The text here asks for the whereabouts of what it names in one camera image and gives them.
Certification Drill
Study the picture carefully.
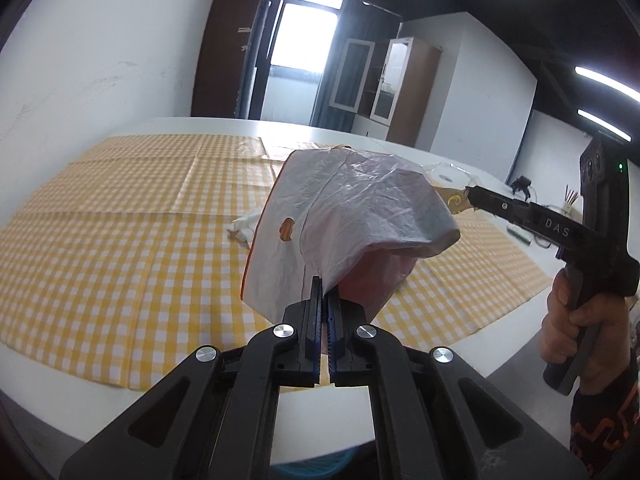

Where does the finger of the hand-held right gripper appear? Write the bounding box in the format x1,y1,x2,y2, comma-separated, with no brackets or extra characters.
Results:
464,185,539,234

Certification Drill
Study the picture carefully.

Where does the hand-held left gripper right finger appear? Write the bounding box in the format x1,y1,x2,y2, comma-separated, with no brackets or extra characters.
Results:
326,285,587,480

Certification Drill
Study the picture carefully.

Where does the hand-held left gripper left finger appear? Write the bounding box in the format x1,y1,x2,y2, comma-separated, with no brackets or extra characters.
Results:
60,277,324,480

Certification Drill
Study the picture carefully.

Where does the clear plastic wrap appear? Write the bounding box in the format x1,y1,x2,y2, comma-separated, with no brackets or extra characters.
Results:
417,160,482,192

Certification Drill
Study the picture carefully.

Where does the white plastic bag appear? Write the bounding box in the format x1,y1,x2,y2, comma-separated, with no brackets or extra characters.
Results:
241,147,461,327

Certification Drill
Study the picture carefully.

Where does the blue mesh wastebasket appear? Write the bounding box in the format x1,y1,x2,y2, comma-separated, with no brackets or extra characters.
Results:
270,447,362,480

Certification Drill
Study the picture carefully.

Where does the person's right forearm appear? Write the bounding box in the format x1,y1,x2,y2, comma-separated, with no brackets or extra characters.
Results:
570,305,640,477

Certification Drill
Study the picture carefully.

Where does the person's right hand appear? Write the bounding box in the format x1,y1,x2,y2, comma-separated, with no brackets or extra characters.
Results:
539,270,632,396

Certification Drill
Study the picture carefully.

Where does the ceiling light tube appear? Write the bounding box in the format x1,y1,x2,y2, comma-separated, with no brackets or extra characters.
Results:
574,65,640,99
577,108,634,142

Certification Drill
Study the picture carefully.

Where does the white crumpled tissue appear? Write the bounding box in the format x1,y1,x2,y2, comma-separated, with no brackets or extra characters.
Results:
227,212,264,249

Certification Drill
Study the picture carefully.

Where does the wooden glass-door cabinet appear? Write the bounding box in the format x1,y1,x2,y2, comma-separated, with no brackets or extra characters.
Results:
327,36,442,147

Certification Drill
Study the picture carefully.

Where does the yellow checkered tablecloth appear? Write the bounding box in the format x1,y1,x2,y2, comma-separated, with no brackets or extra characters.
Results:
0,132,552,394

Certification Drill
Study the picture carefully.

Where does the glass balcony door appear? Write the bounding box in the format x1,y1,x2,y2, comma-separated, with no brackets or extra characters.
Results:
249,0,352,129

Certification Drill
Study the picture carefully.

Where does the dark brown wardrobe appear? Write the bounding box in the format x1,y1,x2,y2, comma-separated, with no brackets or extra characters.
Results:
191,0,271,121

